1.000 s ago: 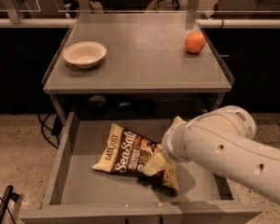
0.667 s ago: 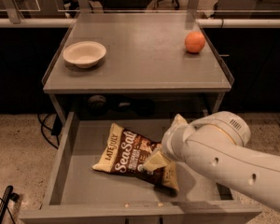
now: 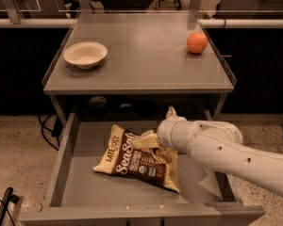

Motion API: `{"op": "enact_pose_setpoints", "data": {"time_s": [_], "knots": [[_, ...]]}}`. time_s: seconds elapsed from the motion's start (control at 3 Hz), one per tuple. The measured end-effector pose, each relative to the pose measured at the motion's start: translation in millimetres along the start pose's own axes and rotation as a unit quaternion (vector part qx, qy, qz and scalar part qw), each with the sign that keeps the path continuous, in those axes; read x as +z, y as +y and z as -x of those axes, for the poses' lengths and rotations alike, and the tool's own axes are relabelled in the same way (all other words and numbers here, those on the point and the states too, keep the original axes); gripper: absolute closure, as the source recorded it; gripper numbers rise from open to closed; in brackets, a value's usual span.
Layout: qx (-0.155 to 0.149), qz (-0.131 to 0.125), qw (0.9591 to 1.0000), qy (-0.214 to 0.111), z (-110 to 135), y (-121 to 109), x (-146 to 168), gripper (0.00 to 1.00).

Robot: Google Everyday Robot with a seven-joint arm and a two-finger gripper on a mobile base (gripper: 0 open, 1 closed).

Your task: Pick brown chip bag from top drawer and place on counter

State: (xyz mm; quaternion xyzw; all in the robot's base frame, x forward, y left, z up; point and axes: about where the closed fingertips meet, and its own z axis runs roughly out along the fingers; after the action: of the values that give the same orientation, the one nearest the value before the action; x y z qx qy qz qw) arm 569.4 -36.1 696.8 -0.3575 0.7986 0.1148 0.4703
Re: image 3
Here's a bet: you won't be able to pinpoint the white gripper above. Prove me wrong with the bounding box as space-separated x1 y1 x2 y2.
131 106 200 153

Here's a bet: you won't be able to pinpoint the brown Sea Salt chip bag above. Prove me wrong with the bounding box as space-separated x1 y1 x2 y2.
93 124 181 193

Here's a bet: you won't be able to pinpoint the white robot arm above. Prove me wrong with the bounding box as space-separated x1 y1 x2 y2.
131 107 283 197

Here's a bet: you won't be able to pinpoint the grey cabinet with counter top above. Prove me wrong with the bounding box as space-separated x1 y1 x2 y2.
43 12 235 121

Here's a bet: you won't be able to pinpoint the open grey top drawer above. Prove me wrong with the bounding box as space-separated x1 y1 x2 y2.
20 112 264 226

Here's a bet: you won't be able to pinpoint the orange fruit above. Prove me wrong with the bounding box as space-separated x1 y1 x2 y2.
187 32 208 54

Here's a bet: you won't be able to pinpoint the white paper bowl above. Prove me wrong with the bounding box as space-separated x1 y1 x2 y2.
63 41 108 70

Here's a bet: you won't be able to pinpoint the black stand base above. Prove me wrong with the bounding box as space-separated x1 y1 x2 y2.
0 187 20 226

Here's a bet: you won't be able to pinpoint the black cables on floor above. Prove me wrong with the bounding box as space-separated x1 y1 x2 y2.
37 113 64 152

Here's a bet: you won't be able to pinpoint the white horizontal rail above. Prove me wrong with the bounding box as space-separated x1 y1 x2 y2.
0 19 283 28

